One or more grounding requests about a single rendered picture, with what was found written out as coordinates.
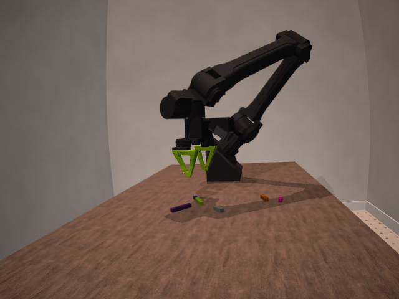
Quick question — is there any grey rectangular bar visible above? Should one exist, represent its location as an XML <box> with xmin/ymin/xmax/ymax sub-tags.
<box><xmin>213</xmin><ymin>206</ymin><xmax>224</xmax><ymax>213</ymax></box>

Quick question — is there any lime green rectangular bar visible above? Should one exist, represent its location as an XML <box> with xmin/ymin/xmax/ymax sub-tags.
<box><xmin>195</xmin><ymin>197</ymin><xmax>204</xmax><ymax>206</ymax></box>

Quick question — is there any purple rod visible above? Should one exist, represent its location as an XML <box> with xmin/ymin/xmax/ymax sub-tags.
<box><xmin>170</xmin><ymin>203</ymin><xmax>191</xmax><ymax>212</ymax></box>

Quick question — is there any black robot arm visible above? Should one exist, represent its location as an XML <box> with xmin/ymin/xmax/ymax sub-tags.
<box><xmin>160</xmin><ymin>30</ymin><xmax>312</xmax><ymax>164</ymax></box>

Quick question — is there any orange rod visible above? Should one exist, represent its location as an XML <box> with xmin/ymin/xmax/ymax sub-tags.
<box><xmin>261</xmin><ymin>194</ymin><xmax>269</xmax><ymax>202</ymax></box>

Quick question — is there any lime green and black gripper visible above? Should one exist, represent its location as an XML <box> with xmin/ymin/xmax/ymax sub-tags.
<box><xmin>172</xmin><ymin>117</ymin><xmax>217</xmax><ymax>178</ymax></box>

